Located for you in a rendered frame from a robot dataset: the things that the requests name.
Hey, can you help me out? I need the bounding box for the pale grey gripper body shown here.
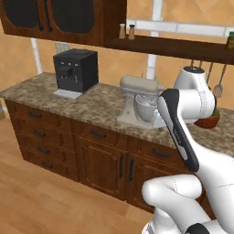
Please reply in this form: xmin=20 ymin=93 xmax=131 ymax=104
xmin=152 ymin=109 xmax=167 ymax=129

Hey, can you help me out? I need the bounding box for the black coffee machine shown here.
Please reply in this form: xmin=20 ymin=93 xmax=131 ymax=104
xmin=52 ymin=48 xmax=100 ymax=101

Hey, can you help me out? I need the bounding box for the dark wood drawer front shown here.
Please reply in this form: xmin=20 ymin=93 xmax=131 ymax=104
xmin=12 ymin=117 xmax=75 ymax=150
xmin=17 ymin=133 xmax=77 ymax=166
xmin=72 ymin=119 xmax=129 ymax=150
xmin=22 ymin=150 xmax=80 ymax=183
xmin=5 ymin=101 xmax=73 ymax=133
xmin=127 ymin=135 xmax=188 ymax=172

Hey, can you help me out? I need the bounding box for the beige stand mixer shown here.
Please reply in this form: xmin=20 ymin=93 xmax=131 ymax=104
xmin=117 ymin=74 xmax=165 ymax=129

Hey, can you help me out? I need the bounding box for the red bowl with greens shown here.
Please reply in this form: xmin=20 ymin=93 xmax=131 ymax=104
xmin=193 ymin=106 xmax=221 ymax=130

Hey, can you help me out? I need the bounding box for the dark wood base cupboard door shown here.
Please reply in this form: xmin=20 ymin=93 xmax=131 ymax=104
xmin=125 ymin=152 xmax=190 ymax=213
xmin=75 ymin=135 xmax=128 ymax=198

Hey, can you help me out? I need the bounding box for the hanging slotted spatula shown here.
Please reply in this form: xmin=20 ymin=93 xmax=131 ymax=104
xmin=213 ymin=63 xmax=229 ymax=99

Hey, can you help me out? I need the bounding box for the hanging kitchen tool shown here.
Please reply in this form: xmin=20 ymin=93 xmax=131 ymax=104
xmin=206 ymin=61 xmax=215 ymax=87

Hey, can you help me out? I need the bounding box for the pepper shaker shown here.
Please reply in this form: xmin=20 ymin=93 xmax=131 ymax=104
xmin=127 ymin=24 xmax=136 ymax=41

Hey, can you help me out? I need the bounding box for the salt shaker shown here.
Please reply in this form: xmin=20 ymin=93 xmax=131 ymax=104
xmin=118 ymin=23 xmax=127 ymax=40

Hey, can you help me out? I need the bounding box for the green bottle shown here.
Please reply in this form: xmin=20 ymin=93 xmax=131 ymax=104
xmin=225 ymin=30 xmax=234 ymax=50

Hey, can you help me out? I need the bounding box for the black drawer handle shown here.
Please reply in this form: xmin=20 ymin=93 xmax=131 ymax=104
xmin=151 ymin=147 xmax=172 ymax=159
xmin=27 ymin=111 xmax=43 ymax=120
xmin=32 ymin=129 xmax=47 ymax=138
xmin=90 ymin=129 xmax=108 ymax=140
xmin=40 ymin=161 xmax=55 ymax=170
xmin=36 ymin=145 xmax=51 ymax=155

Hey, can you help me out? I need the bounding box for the black cupboard door handle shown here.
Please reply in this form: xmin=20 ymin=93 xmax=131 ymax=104
xmin=128 ymin=157 xmax=135 ymax=183
xmin=117 ymin=154 xmax=125 ymax=179

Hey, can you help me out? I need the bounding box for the dark wood wall shelf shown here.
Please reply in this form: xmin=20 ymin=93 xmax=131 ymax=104
xmin=103 ymin=32 xmax=234 ymax=66

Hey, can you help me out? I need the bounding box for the white window frame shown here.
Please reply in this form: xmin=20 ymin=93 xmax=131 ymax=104
xmin=125 ymin=0 xmax=234 ymax=80

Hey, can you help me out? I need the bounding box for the wall power outlet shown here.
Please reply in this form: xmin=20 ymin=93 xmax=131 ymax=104
xmin=54 ymin=42 xmax=71 ymax=55

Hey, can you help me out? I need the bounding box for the dark wood wall cupboard door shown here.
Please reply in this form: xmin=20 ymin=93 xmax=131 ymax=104
xmin=0 ymin=0 xmax=47 ymax=37
xmin=45 ymin=0 xmax=105 ymax=48

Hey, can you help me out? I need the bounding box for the black wall cupboard handle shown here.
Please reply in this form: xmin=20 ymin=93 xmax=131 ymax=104
xmin=37 ymin=0 xmax=45 ymax=32
xmin=44 ymin=0 xmax=53 ymax=33

